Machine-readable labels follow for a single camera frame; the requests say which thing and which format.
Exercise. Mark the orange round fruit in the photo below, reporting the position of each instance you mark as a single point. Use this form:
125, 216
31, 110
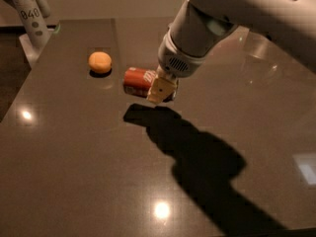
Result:
100, 62

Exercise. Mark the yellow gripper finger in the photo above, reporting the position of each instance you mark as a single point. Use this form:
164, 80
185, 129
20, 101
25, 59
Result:
161, 73
162, 90

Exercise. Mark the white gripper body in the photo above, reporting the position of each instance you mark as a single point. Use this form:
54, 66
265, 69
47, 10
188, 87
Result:
176, 62

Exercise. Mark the white numbered robot base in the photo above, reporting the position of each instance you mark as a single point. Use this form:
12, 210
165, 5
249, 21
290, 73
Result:
32, 14

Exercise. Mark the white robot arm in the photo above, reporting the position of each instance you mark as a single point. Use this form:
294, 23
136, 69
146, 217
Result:
201, 24

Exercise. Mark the red coke can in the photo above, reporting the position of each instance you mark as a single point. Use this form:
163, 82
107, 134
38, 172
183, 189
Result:
137, 81

